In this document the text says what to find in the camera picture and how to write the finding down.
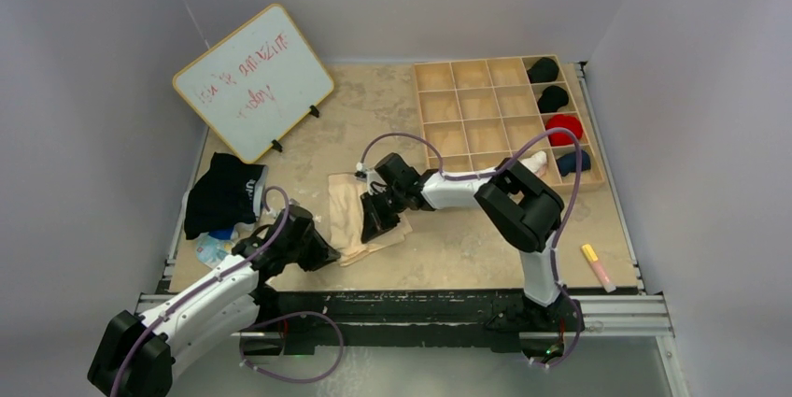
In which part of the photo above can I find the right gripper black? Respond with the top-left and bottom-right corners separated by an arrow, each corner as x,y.
361,187 -> 408,245

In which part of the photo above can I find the cream beige underwear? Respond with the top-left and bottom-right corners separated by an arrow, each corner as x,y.
328,173 -> 412,266

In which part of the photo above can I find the white underwear pink trim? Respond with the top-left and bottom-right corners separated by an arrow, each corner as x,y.
520,150 -> 548,177

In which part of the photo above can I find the white whiteboard yellow frame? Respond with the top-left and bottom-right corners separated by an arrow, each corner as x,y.
172,4 -> 335,163

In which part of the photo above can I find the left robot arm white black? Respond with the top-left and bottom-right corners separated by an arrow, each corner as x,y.
87,205 -> 341,396

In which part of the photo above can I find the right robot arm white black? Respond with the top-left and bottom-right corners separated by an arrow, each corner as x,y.
358,153 -> 564,329

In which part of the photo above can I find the black underwear white waistband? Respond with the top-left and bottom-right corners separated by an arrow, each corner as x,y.
183,152 -> 268,240

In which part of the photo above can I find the white blue patterned underwear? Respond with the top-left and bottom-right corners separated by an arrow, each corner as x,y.
194,229 -> 238,268

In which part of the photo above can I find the navy blue rolled underwear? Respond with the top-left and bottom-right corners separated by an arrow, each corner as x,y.
556,149 -> 592,177

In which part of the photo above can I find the red rolled underwear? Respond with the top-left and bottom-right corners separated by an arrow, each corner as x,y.
545,114 -> 584,147

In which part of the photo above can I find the black rolled underwear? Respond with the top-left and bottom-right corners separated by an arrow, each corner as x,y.
537,85 -> 570,113
527,57 -> 559,84

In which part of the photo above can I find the black rolled underwear back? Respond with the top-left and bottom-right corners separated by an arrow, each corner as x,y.
527,57 -> 559,84

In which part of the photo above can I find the wooden compartment organizer tray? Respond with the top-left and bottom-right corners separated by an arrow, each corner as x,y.
413,54 -> 605,193

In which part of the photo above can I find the pink yellow marker pen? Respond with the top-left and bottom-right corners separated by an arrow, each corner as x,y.
580,244 -> 616,293

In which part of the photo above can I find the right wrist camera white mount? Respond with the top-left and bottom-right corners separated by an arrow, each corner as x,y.
354,163 -> 386,194

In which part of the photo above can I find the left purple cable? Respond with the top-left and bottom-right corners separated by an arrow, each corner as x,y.
108,185 -> 346,397

